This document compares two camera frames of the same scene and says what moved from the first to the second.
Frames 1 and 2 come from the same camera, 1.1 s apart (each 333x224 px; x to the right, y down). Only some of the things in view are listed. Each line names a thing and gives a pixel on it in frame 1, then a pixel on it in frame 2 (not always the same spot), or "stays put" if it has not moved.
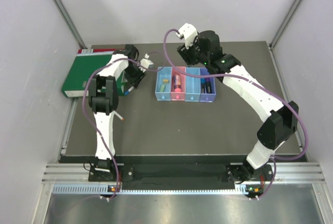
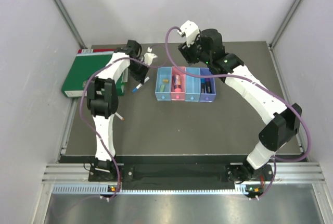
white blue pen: x=127 y=91 → x=140 y=85
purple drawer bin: x=207 y=88 stays put
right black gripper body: x=193 y=56 stays put
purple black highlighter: x=208 y=85 stays put
